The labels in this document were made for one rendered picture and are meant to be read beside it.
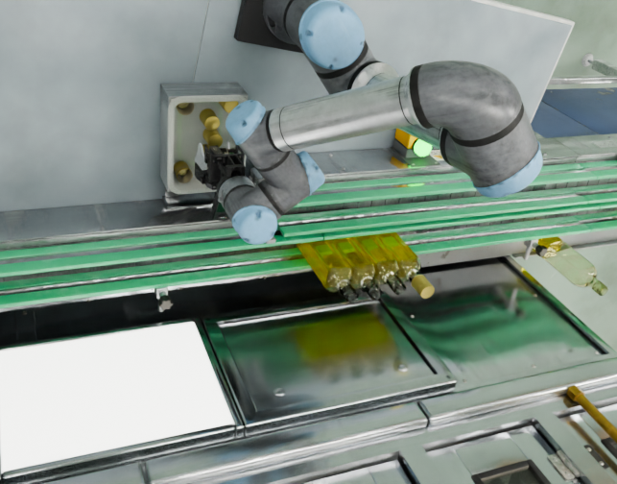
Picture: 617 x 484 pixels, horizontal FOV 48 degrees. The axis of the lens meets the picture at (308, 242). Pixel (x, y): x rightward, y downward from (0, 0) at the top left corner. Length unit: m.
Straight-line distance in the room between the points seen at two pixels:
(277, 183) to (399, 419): 0.52
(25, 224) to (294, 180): 0.60
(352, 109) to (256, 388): 0.61
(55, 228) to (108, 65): 0.35
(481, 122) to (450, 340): 0.77
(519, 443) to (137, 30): 1.13
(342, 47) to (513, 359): 0.82
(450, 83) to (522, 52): 0.91
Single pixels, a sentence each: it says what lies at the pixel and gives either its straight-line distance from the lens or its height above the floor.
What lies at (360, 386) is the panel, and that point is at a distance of 1.45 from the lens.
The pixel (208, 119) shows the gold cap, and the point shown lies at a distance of 1.52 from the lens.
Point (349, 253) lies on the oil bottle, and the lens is 1.56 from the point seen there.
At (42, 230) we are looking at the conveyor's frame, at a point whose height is 0.85.
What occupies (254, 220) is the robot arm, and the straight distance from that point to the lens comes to 1.25.
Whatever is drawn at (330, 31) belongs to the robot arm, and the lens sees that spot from 1.33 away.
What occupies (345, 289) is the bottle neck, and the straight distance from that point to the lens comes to 1.47.
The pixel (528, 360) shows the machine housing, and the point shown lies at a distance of 1.70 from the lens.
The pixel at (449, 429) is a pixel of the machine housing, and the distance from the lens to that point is 1.45.
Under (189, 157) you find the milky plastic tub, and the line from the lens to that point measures 1.60.
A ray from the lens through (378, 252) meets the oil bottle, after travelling 1.58.
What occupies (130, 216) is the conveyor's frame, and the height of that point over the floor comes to 0.83.
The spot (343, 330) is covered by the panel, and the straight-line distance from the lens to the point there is 1.58.
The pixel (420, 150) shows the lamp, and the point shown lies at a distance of 1.73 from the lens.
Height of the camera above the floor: 2.17
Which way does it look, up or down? 50 degrees down
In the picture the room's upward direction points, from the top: 145 degrees clockwise
